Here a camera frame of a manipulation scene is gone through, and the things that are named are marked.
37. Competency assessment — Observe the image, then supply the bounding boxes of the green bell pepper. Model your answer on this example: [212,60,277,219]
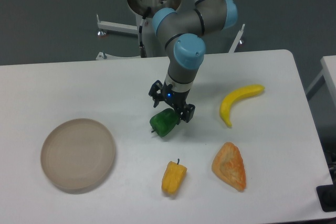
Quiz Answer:
[150,108,180,137]

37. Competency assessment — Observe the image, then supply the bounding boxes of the beige round plate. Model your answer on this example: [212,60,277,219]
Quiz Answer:
[40,119,116,194]

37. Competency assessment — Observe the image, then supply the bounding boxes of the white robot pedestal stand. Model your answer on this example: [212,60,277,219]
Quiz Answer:
[97,0,238,58]

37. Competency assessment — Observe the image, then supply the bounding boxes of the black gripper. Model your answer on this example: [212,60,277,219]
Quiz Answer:
[149,73,195,125]

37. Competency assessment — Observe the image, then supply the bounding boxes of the yellow banana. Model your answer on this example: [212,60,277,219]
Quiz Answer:
[219,84,265,128]

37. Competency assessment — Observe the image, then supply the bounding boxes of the black device at table edge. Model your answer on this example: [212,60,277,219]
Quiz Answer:
[316,185,335,212]

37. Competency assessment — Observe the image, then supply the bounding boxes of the orange triangular bread slice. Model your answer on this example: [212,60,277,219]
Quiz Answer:
[212,142,246,192]

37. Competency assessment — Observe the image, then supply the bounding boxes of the white side table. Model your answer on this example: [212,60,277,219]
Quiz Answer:
[305,55,336,104]

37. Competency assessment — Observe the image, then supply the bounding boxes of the yellow bell pepper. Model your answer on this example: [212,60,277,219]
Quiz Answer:
[161,158,187,195]

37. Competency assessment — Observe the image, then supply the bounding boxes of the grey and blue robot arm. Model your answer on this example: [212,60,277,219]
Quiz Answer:
[127,0,238,122]

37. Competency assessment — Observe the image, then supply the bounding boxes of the black cable on pedestal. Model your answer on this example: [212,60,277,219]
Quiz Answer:
[138,6,152,58]

